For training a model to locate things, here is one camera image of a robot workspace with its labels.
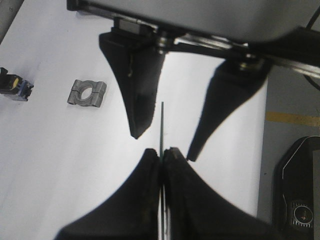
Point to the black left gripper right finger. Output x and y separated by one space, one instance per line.
197 212

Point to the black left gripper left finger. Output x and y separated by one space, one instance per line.
130 213

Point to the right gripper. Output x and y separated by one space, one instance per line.
274 25

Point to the green circuit board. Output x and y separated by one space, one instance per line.
163 235

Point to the black robot base device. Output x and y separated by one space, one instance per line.
293 213

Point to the grey metal clamp block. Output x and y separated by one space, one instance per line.
87 93

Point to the red emergency stop button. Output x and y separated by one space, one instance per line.
14 87

